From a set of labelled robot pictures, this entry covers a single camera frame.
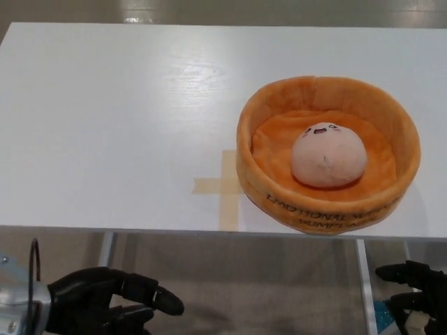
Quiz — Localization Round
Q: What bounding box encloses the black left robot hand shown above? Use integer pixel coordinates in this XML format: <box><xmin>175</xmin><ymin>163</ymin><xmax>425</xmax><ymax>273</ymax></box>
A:
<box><xmin>45</xmin><ymin>267</ymin><xmax>185</xmax><ymax>335</ymax></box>

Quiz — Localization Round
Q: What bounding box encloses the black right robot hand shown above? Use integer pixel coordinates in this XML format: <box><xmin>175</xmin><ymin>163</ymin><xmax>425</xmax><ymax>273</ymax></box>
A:
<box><xmin>375</xmin><ymin>260</ymin><xmax>447</xmax><ymax>335</ymax></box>

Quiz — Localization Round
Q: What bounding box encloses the pink round plush toy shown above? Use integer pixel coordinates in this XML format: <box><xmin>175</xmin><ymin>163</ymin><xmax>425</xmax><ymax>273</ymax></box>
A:
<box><xmin>290</xmin><ymin>120</ymin><xmax>369</xmax><ymax>190</ymax></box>

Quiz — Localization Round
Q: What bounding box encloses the orange plush round basket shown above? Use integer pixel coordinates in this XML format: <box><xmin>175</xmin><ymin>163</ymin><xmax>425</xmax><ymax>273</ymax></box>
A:
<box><xmin>235</xmin><ymin>77</ymin><xmax>422</xmax><ymax>236</ymax></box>

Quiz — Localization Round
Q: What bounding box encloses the white metal table leg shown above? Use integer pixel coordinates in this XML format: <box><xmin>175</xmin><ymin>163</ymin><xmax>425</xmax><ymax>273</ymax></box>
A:
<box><xmin>404</xmin><ymin>241</ymin><xmax>420</xmax><ymax>263</ymax></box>
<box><xmin>96</xmin><ymin>231</ymin><xmax>119</xmax><ymax>270</ymax></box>
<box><xmin>355</xmin><ymin>239</ymin><xmax>381</xmax><ymax>335</ymax></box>

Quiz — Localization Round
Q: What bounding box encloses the teal patterned object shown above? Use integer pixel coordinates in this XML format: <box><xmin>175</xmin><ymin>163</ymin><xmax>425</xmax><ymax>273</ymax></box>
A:
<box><xmin>372</xmin><ymin>299</ymin><xmax>400</xmax><ymax>335</ymax></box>

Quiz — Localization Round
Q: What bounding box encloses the beige long tape strip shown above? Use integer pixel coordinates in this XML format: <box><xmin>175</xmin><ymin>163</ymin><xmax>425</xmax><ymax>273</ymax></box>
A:
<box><xmin>218</xmin><ymin>149</ymin><xmax>242</xmax><ymax>232</ymax></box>

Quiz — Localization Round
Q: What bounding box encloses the beige short tape strip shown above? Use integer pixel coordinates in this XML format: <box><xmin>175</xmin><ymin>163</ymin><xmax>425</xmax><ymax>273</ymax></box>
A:
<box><xmin>193</xmin><ymin>177</ymin><xmax>245</xmax><ymax>195</ymax></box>

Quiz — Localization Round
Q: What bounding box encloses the blue-grey metal frame bar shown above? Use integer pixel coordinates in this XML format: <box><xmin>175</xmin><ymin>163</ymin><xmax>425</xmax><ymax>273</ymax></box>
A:
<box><xmin>0</xmin><ymin>251</ymin><xmax>38</xmax><ymax>285</ymax></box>

